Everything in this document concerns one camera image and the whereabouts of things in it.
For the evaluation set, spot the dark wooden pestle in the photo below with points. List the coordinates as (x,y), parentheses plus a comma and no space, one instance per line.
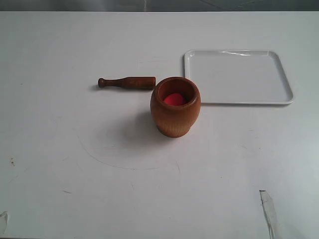
(136,83)

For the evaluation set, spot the wooden mortar cup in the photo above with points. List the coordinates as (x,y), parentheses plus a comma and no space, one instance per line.
(175,121)

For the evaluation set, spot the red ball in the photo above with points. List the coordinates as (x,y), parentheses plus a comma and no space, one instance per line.
(175,99)

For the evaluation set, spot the white rectangular plastic tray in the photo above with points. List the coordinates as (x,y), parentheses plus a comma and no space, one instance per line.
(238,77)

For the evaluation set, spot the clear tape strip right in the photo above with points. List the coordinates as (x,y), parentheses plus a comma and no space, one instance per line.
(270,214)

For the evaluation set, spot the clear tape scrap left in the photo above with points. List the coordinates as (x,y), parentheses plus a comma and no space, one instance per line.
(3,221)

